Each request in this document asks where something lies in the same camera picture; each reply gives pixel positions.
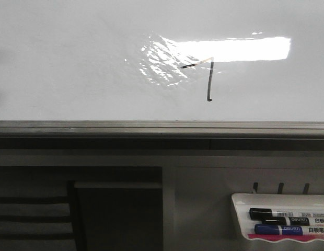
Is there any dark navy whiteboard marker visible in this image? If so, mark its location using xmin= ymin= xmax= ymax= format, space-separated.
xmin=262 ymin=216 xmax=324 ymax=226

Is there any black cap whiteboard marker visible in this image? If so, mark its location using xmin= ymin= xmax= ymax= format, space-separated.
xmin=249 ymin=208 xmax=324 ymax=220

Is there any dark metal tray hook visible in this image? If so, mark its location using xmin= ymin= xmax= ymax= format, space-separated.
xmin=303 ymin=183 xmax=310 ymax=195

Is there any white whiteboard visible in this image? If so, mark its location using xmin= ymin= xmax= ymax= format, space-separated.
xmin=0 ymin=1 xmax=324 ymax=121

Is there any grey aluminium whiteboard frame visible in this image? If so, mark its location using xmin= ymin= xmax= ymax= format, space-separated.
xmin=0 ymin=120 xmax=324 ymax=151

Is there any black chair backrest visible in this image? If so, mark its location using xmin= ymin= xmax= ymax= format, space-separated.
xmin=0 ymin=180 xmax=87 ymax=250

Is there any blue cap whiteboard marker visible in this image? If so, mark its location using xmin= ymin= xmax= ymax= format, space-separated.
xmin=254 ymin=224 xmax=324 ymax=235

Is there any white plastic marker tray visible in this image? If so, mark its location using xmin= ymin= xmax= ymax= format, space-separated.
xmin=231 ymin=193 xmax=324 ymax=250

